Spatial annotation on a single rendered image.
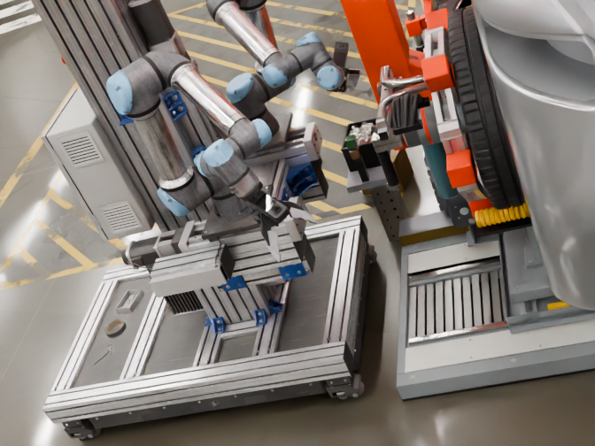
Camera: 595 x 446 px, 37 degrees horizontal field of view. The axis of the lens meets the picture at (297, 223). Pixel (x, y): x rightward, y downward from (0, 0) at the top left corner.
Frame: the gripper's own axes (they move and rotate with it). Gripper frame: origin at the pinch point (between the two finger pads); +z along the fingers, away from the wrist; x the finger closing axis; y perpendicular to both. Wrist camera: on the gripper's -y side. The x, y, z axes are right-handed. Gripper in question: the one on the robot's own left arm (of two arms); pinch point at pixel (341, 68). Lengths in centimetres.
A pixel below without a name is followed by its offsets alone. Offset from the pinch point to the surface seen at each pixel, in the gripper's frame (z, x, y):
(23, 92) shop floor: 385, -304, 68
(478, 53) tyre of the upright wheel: -50, 45, -11
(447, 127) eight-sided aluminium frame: -51, 39, 11
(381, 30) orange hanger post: 11.5, 11.4, -14.6
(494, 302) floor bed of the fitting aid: 8, 67, 79
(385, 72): -15.1, 16.6, -1.2
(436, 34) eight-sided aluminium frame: -25.8, 31.8, -15.2
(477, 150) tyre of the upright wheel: -54, 49, 17
